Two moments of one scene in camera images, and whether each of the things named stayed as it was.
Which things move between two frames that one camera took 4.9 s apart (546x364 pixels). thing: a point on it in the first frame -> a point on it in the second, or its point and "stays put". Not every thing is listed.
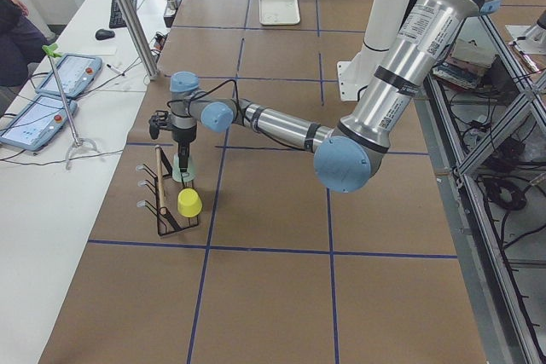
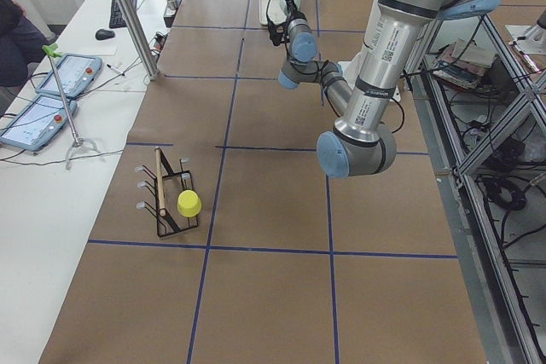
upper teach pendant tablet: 75,72 stays put
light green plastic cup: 188,176 -> 277,7
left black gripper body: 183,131 -> 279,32
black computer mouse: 104,34 stays put
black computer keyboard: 116,20 stays put
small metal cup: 172,2 stays put
